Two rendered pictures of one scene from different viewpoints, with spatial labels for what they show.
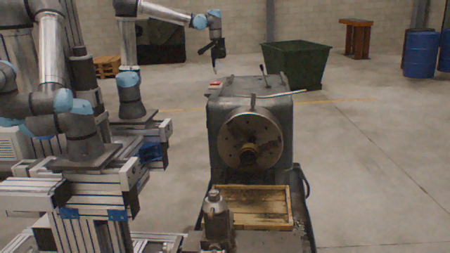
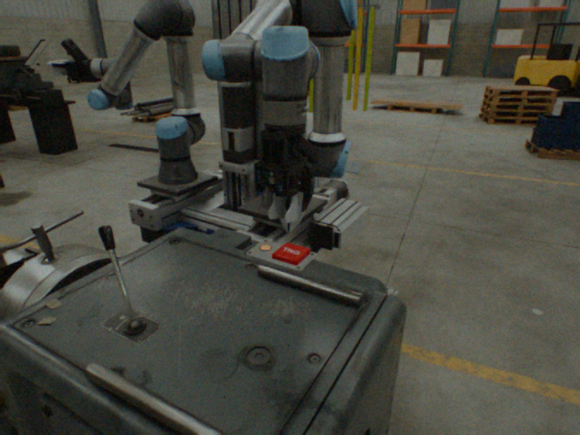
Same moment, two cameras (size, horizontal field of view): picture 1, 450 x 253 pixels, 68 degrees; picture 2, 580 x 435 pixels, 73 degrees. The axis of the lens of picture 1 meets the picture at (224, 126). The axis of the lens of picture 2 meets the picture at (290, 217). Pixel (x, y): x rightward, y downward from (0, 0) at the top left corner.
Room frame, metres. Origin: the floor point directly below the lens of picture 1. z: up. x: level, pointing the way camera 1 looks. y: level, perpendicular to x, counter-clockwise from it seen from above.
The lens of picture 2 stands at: (2.24, -0.61, 1.66)
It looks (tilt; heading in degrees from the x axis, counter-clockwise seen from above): 25 degrees down; 112
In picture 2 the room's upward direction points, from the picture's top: straight up
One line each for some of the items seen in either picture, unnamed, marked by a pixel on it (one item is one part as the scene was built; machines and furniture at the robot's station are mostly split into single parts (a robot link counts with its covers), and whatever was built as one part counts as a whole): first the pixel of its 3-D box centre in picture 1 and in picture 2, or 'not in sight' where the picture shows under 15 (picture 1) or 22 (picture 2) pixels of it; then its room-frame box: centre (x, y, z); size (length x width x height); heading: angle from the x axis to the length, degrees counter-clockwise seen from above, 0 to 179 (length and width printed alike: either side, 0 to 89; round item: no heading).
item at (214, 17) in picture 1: (214, 20); (286, 63); (1.97, 0.02, 1.63); 0.09 x 0.08 x 0.11; 99
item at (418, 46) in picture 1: (420, 55); not in sight; (6.88, -4.15, 0.44); 0.59 x 0.59 x 0.88
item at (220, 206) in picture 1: (214, 202); not in sight; (0.89, 0.05, 1.13); 0.08 x 0.08 x 0.03
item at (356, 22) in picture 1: (353, 37); not in sight; (9.88, -3.90, 0.50); 1.61 x 0.44 x 1.00; 179
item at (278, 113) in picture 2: (215, 34); (286, 112); (1.97, 0.02, 1.55); 0.08 x 0.08 x 0.05
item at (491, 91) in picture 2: not in sight; (516, 104); (3.52, 9.41, 0.36); 1.26 x 0.86 x 0.73; 10
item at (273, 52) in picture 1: (292, 66); not in sight; (6.59, -1.42, 0.43); 1.34 x 0.94 x 0.85; 11
